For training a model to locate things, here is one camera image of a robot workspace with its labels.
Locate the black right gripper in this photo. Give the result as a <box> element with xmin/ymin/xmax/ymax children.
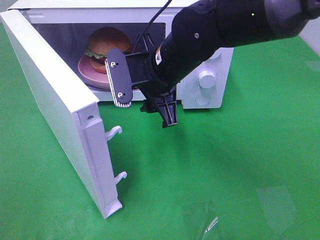
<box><xmin>105</xmin><ymin>32</ymin><xmax>178</xmax><ymax>128</ymax></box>

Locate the burger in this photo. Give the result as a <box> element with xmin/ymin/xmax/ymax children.
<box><xmin>84</xmin><ymin>27</ymin><xmax>132</xmax><ymax>74</ymax></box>

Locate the pink plate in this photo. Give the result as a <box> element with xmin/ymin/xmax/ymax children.
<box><xmin>77</xmin><ymin>43</ymin><xmax>141</xmax><ymax>91</ymax></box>

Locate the white microwave door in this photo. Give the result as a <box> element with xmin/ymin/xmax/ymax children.
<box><xmin>0</xmin><ymin>10</ymin><xmax>127</xmax><ymax>218</ymax></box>

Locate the round microwave door button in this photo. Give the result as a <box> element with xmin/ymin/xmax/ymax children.
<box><xmin>195</xmin><ymin>93</ymin><xmax>211</xmax><ymax>106</ymax></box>

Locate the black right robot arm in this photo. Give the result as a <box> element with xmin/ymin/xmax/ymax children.
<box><xmin>105</xmin><ymin>0</ymin><xmax>320</xmax><ymax>127</ymax></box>

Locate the lower white microwave knob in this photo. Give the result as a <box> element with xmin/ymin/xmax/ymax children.
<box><xmin>198</xmin><ymin>70</ymin><xmax>216</xmax><ymax>89</ymax></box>

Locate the white microwave oven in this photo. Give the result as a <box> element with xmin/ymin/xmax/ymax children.
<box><xmin>0</xmin><ymin>0</ymin><xmax>234</xmax><ymax>109</ymax></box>

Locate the green table cloth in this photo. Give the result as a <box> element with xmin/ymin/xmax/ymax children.
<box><xmin>0</xmin><ymin>28</ymin><xmax>320</xmax><ymax>240</ymax></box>

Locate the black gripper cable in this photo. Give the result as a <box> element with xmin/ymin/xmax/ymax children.
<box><xmin>131</xmin><ymin>0</ymin><xmax>173</xmax><ymax>55</ymax></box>

